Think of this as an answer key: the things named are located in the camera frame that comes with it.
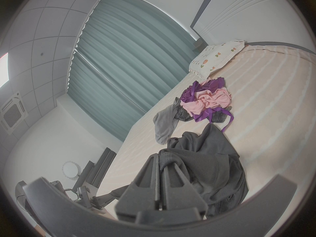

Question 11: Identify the ceiling air conditioner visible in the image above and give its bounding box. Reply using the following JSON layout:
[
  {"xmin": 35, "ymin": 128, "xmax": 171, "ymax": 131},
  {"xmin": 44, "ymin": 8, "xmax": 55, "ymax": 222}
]
[{"xmin": 0, "ymin": 91, "xmax": 29, "ymax": 135}]

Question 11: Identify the grey garment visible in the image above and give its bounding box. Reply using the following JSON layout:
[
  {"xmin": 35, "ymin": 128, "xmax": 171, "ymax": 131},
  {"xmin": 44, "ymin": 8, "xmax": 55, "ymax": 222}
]
[{"xmin": 153, "ymin": 97, "xmax": 183, "ymax": 145}]

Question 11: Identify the blue-green curtain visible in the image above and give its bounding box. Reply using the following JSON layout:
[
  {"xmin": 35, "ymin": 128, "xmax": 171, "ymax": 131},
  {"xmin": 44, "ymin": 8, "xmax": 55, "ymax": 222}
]
[
  {"xmin": 74, "ymin": 0, "xmax": 201, "ymax": 114},
  {"xmin": 66, "ymin": 51, "xmax": 147, "ymax": 143}
]

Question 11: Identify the white printed pillow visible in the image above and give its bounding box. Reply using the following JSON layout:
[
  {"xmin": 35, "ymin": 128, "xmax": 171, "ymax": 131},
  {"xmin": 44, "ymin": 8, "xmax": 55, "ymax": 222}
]
[{"xmin": 189, "ymin": 40, "xmax": 245, "ymax": 80}]

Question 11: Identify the round white mirror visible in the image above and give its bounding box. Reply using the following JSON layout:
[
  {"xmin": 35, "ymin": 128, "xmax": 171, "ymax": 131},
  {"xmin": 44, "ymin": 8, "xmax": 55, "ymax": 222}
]
[{"xmin": 62, "ymin": 161, "xmax": 80, "ymax": 180}]

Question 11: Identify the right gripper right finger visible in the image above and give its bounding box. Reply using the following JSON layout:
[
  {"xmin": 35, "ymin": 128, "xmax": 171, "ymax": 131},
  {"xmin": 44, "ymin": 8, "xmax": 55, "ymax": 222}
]
[{"xmin": 160, "ymin": 162, "xmax": 208, "ymax": 217}]

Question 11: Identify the ceiling light panel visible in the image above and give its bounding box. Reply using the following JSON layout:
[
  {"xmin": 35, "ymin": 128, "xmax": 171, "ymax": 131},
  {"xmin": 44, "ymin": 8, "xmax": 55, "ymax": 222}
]
[{"xmin": 0, "ymin": 53, "xmax": 9, "ymax": 88}]

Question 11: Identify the bed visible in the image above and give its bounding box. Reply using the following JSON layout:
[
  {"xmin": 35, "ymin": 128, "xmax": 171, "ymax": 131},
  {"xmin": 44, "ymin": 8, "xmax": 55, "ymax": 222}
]
[{"xmin": 95, "ymin": 0, "xmax": 316, "ymax": 222}]

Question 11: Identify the pile of clothes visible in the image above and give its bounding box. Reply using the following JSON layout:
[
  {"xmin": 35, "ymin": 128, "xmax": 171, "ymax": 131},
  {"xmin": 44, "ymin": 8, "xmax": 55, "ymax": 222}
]
[{"xmin": 174, "ymin": 77, "xmax": 234, "ymax": 133}]

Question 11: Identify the black T-shirt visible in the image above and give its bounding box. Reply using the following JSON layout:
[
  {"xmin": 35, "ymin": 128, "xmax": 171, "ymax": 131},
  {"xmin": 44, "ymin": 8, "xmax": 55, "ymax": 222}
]
[{"xmin": 158, "ymin": 124, "xmax": 249, "ymax": 217}]

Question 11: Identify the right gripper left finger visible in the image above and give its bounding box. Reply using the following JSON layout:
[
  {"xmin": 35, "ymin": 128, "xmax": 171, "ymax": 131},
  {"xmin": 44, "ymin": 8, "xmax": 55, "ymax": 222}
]
[{"xmin": 115, "ymin": 154, "xmax": 159, "ymax": 219}]

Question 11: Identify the black chest of drawers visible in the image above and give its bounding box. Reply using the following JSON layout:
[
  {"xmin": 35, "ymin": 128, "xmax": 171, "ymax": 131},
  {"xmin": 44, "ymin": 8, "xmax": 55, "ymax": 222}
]
[{"xmin": 92, "ymin": 147, "xmax": 117, "ymax": 189}]

